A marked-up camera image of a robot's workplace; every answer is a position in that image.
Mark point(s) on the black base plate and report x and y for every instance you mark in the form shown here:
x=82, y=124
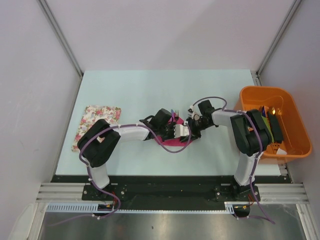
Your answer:
x=170, y=193

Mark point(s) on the left aluminium corner post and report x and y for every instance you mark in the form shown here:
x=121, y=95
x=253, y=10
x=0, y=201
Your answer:
x=49, y=15

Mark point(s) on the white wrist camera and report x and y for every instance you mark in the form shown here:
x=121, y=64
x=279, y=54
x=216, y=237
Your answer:
x=181, y=130
x=192, y=113

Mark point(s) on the aluminium corner post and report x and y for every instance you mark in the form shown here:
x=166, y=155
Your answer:
x=49, y=15
x=293, y=9

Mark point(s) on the right aluminium corner post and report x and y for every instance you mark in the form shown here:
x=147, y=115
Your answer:
x=293, y=9

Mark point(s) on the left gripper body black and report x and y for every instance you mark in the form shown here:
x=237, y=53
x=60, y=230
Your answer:
x=166, y=131

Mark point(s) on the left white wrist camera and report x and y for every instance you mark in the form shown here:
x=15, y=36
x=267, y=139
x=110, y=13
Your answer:
x=181, y=130

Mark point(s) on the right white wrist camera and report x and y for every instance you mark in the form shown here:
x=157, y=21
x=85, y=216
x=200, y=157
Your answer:
x=192, y=113

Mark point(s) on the black fork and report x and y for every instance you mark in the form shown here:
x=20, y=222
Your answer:
x=176, y=115

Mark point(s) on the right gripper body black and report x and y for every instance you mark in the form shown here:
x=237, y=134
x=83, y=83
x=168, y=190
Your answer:
x=196, y=126

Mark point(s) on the orange plastic basin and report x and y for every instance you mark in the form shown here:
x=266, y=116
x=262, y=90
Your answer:
x=296, y=144

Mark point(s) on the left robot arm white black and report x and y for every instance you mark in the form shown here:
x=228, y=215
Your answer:
x=99, y=142

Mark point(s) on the pink paper napkin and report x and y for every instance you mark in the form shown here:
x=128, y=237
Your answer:
x=173, y=142

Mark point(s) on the floral cloth mat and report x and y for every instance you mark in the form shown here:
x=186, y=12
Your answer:
x=91, y=114

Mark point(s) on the aluminium rail frame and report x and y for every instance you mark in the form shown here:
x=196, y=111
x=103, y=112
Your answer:
x=287, y=193

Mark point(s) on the white cable duct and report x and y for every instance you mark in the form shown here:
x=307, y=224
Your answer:
x=96, y=208

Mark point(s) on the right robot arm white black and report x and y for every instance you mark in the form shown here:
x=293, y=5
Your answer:
x=250, y=131

